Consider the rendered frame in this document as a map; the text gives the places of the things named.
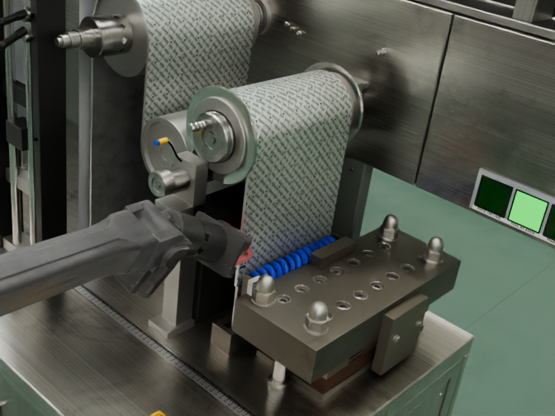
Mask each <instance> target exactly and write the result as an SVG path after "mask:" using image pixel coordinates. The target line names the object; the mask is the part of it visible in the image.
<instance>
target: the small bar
mask: <svg viewBox="0 0 555 416"><path fill-rule="evenodd" d="M355 246H356V241H354V240H352V239H350V238H348V237H346V236H345V237H343V238H341V239H338V240H336V241H334V242H333V243H330V244H328V245H326V246H324V247H323V248H320V249H317V250H316V251H314V252H312V253H311V256H310V262H311V263H312V264H314V265H316V266H317V267H319V268H321V267H323V266H325V265H327V264H329V263H331V262H333V261H335V260H337V259H339V258H341V257H343V256H344V255H346V254H348V253H351V252H352V251H354V250H355Z"/></svg>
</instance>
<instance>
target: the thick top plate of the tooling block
mask: <svg viewBox="0 0 555 416"><path fill-rule="evenodd" d="M380 228H381V227H380ZM380 228H378V229H375V230H374V231H372V232H370V233H368V234H365V235H364V236H362V237H360V238H358V239H355V240H354V241H356V246H355V250H354V251H352V252H351V253H348V254H346V255H344V256H343V257H341V258H339V259H337V260H335V261H333V262H331V263H329V264H327V265H325V266H323V267H321V268H319V267H317V266H316V265H314V264H312V263H311V262H309V263H307V264H305V265H303V266H301V267H299V268H297V269H295V270H293V271H291V272H289V273H287V274H284V275H282V276H280V277H278V278H276V279H274V289H275V291H276V295H275V299H276V302H275V305H273V306H271V307H268V308H264V307H259V306H257V305H255V304H254V303H253V302H252V300H251V299H252V296H251V295H249V294H247V293H246V294H244V295H242V296H240V297H238V298H236V299H235V311H234V318H233V325H232V331H234V332H235V333H237V334H238V335H239V336H240V337H242V338H244V339H245V340H247V341H248V342H249V343H251V344H253V345H254V346H255V347H257V348H258V349H260V350H261V351H262V352H264V353H266V354H267V355H269V356H270V357H271V358H273V359H274V360H275V361H277V362H279V363H280V364H282V365H283V366H285V367H286V368H287V369H288V370H290V371H292V372H293V373H295V374H296V375H298V376H299V377H300V378H302V379H303V380H304V381H306V382H308V383H309V384H311V383H313V382H314V381H316V380H318V379H319V378H321V377H322V376H323V375H325V374H326V373H328V372H329V371H331V370H333V369H334V368H336V367H337V366H338V365H340V364H341V363H343V362H345V361H346V360H348V359H349V358H351V357H352V356H353V355H355V354H356V353H358V352H360V351H361V350H363V349H364V348H365V347H367V346H368V345H370V344H371V343H373V342H375V341H376V340H378V337H379V333H380V329H381V325H382V319H383V315H384V314H385V313H386V312H387V311H389V310H391V309H393V308H394V307H396V306H397V305H399V304H400V303H402V302H403V301H405V300H407V299H408V298H410V297H412V296H413V295H414V294H416V293H418V292H420V293H421V294H423V295H426V296H428V297H429V299H428V302H427V305H426V307H427V306H428V305H430V304H432V303H433V302H435V301H436V300H437V299H439V298H440V297H442V296H443V295H445V294H447V293H448V292H450V291H451V290H452V289H453V288H454V285H455V281H456V279H457V275H458V270H459V267H460V263H461V260H459V259H457V258H455V257H453V256H451V255H449V254H447V253H444V257H443V259H444V261H443V263H441V264H437V265H436V264H431V263H428V262H426V261H425V260H424V259H423V258H422V255H423V254H424V252H425V247H426V246H428V244H427V243H425V242H423V241H421V240H419V239H417V238H415V237H413V236H411V235H409V234H407V233H405V232H403V231H401V230H399V233H398V240H397V241H393V242H389V241H386V240H383V239H380V238H379V237H378V233H379V232H380ZM317 301H322V302H324V303H325V304H326V306H327V309H328V315H327V316H328V318H329V323H328V328H329V329H328V333H327V334H325V335H322V336H314V335H311V334H308V333H307V332H306V331H305V330H304V328H303V324H304V323H305V320H306V314H308V313H309V310H310V307H311V305H312V304H313V303H315V302H317Z"/></svg>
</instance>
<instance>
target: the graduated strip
mask: <svg viewBox="0 0 555 416"><path fill-rule="evenodd" d="M73 289H74V290H75V291H77V292H78V293H79V294H80V295H81V296H83V297H84V298H85V299H87V300H88V301H89V302H91V303H92V304H93V305H95V306H96V307H97V308H98V309H100V310H101V311H102V312H103V313H105V314H106V315H107V316H109V317H110V318H111V319H113V320H114V321H115V322H117V323H118V324H119V325H120V326H121V327H123V328H124V329H125V330H127V331H128V332H129V333H131V334H132V335H133V336H135V337H136V338H138V339H139V340H140V341H141V342H142V343H143V344H145V345H146V346H147V347H149V348H150V349H151V350H153V351H154V352H156V353H157V354H158V355H159V356H161V357H162V358H163V359H164V360H165V361H167V362H168V363H169V364H171V365H172V366H174V367H175V368H176V369H177V370H179V371H180V372H182V373H183V374H184V375H185V376H186V377H187V378H189V379H190V380H191V381H193V382H194V383H195V384H197V385H198V386H200V387H201V388H202V389H204V391H205V392H207V393H208V394H209V395H211V396H212V397H213V398H215V399H216V400H218V401H219V402H220V403H221V404H223V405H224V406H225V407H226V408H227V409H229V410H230V411H231V412H233V413H234V414H236V415H237V416H257V415H255V414H254V413H253V412H251V411H250V410H249V409H247V408H246V407H244V406H243V405H242V404H241V403H240V402H238V401H237V400H236V399H234V398H233V397H231V396H230V395H228V394H227V393H226V392H225V391H223V389H221V388H220V387H219V386H217V385H216V384H214V383H213V382H212V381H210V380H209V379H207V378H206V377H205V376H204V375H203V374H201V373H200V372H199V371H197V370H196V369H195V368H193V367H192V366H190V365H189V364H188V363H186V362H185V361H184V360H183V359H182V358H180V357H179V356H177V355H176V354H175V353H173V352H172V351H171V350H169V349H168V348H167V347H165V346H164V345H163V344H162V343H160V342H159V341H158V340H156V339H155V338H153V337H152V336H151V335H149V334H148V333H147V332H145V331H144V330H143V329H142V328H141V327H139V326H138V325H137V324H135V323H134V322H132V321H131V320H130V319H128V318H127V317H125V316H124V315H123V314H122V313H121V312H120V311H118V310H117V309H115V308H114V307H113V306H111V305H110V304H108V303H107V302H106V301H105V300H104V299H102V298H101V297H100V296H98V295H97V294H95V293H94V292H93V291H91V290H90V289H89V288H87V287H86V286H85V285H81V286H77V287H75V288H73Z"/></svg>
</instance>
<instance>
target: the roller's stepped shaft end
mask: <svg viewBox="0 0 555 416"><path fill-rule="evenodd" d="M96 42H97V39H96V35H95V32H94V30H93V29H92V28H91V27H84V28H78V29H72V30H71V31H69V32H65V33H64V34H63V35H57V38H55V45H56V46H58V47H60V48H66V49H68V50H69V49H76V50H84V49H90V48H93V47H94V46H95V45H96Z"/></svg>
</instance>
